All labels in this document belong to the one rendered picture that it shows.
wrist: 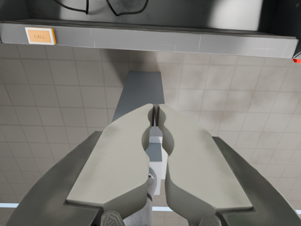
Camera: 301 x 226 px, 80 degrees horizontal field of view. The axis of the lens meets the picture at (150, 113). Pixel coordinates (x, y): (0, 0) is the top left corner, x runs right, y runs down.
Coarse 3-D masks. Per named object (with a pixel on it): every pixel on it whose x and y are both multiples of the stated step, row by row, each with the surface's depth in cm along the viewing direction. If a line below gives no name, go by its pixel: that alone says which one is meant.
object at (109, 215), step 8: (104, 216) 6; (112, 216) 6; (120, 216) 6; (208, 216) 6; (216, 216) 6; (104, 224) 5; (112, 224) 5; (120, 224) 5; (200, 224) 5; (208, 224) 5; (216, 224) 5
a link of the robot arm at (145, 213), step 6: (150, 204) 55; (144, 210) 51; (150, 210) 54; (132, 216) 48; (138, 216) 49; (144, 216) 50; (150, 216) 52; (126, 222) 47; (132, 222) 47; (138, 222) 48; (144, 222) 49; (150, 222) 51
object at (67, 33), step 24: (0, 24) 36; (24, 24) 36; (48, 24) 36; (72, 24) 36; (96, 24) 42; (120, 24) 45; (120, 48) 38; (144, 48) 38; (168, 48) 38; (192, 48) 38; (216, 48) 38; (240, 48) 38; (264, 48) 38; (288, 48) 38
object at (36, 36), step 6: (30, 30) 36; (36, 30) 36; (42, 30) 36; (30, 36) 36; (36, 36) 36; (42, 36) 36; (48, 36) 36; (54, 36) 37; (48, 42) 37; (54, 42) 37
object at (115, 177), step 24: (120, 120) 10; (144, 120) 10; (96, 144) 8; (120, 144) 8; (144, 144) 10; (96, 168) 7; (120, 168) 7; (144, 168) 7; (72, 192) 6; (96, 192) 6; (120, 192) 6; (144, 192) 7
